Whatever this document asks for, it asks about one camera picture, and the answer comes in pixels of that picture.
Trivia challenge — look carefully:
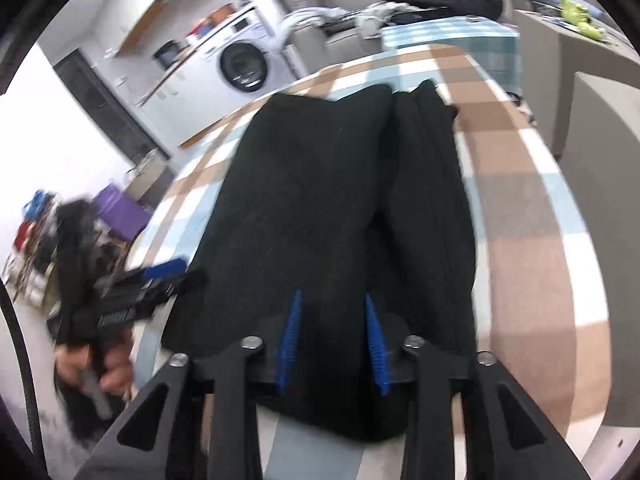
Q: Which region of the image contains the person's left hand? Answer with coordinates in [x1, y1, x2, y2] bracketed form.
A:
[54, 327, 134, 396]

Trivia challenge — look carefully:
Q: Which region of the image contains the dark cooking pot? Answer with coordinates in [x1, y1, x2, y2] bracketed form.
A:
[153, 40, 182, 70]

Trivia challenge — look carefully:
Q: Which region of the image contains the grey storage box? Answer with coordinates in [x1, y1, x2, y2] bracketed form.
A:
[514, 8, 640, 430]

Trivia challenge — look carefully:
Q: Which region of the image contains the purple plastic bag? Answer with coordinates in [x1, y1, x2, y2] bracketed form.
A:
[92, 183, 151, 242]

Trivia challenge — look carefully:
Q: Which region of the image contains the neon green small garment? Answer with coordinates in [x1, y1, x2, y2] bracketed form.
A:
[561, 0, 604, 41]

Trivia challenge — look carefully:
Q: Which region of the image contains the white kitchen cabinet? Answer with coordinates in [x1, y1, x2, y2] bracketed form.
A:
[142, 48, 234, 151]

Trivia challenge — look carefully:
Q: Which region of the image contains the white front-load washing machine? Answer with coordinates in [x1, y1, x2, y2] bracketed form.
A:
[198, 6, 297, 116]

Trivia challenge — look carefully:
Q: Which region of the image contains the teal checkered cloth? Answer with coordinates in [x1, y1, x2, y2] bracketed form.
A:
[381, 16, 522, 96]

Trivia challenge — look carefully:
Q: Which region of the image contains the white clothes pile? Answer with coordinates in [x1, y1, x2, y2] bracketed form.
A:
[270, 2, 420, 51]

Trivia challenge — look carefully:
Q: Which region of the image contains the black cable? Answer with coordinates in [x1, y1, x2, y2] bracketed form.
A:
[0, 284, 49, 461]

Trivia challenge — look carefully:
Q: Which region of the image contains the grey sofa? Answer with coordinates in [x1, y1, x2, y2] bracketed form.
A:
[271, 0, 396, 68]

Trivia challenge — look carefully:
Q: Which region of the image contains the black knit sweater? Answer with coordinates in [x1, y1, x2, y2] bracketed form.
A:
[162, 80, 476, 442]

